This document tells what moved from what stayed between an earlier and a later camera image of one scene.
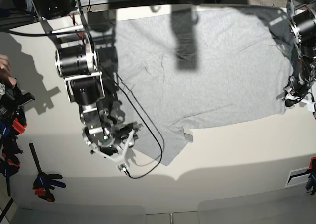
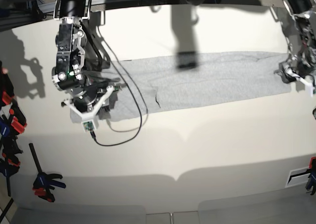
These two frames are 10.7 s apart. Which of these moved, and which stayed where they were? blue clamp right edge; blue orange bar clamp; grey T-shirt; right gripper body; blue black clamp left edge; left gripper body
Moved: right gripper body; left gripper body; grey T-shirt
Stayed: blue clamp right edge; blue black clamp left edge; blue orange bar clamp
